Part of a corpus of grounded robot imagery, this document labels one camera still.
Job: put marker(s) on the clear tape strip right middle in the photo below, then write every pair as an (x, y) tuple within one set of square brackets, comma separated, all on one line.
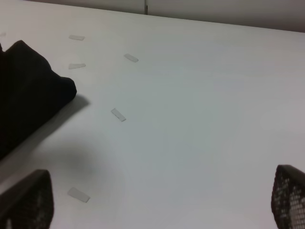
[(116, 113)]

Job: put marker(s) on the clear tape strip near right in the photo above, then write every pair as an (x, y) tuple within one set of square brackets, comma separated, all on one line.
[(75, 193)]

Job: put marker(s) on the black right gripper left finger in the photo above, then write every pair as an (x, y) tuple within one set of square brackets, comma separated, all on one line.
[(29, 204)]

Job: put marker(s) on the clear tape strip far right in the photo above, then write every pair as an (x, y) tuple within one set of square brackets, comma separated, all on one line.
[(131, 58)]

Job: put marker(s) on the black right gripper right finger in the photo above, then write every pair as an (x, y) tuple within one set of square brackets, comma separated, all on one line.
[(288, 198)]

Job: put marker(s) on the black short sleeve t-shirt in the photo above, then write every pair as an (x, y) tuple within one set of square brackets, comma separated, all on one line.
[(31, 94)]

